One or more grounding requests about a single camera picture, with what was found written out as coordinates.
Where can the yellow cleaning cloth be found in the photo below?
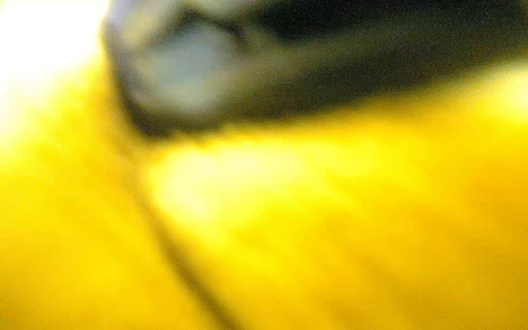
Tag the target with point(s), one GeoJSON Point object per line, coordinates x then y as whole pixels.
{"type": "Point", "coordinates": [407, 212]}

